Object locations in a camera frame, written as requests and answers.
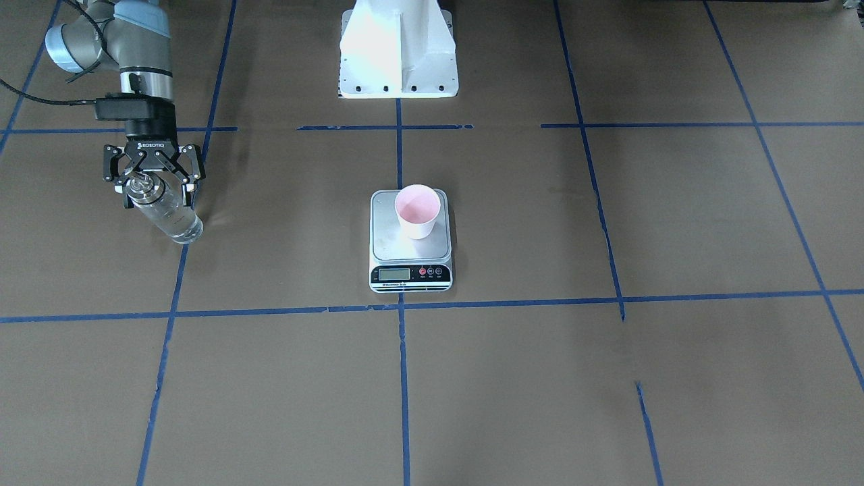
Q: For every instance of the silver digital kitchen scale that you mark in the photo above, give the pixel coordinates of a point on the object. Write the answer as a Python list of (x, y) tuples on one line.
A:
[(398, 263)]

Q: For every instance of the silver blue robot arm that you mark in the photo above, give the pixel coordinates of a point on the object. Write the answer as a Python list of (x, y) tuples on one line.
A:
[(133, 39)]

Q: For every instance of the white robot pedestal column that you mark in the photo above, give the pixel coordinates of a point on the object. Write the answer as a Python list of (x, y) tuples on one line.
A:
[(397, 50)]

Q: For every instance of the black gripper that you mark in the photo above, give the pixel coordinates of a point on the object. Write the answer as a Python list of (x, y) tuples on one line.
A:
[(154, 137)]

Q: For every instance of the glass sauce dispenser bottle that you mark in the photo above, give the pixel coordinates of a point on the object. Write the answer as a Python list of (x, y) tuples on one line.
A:
[(165, 209)]

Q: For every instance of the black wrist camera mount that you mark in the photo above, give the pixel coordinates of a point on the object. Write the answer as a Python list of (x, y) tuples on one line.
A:
[(126, 108)]

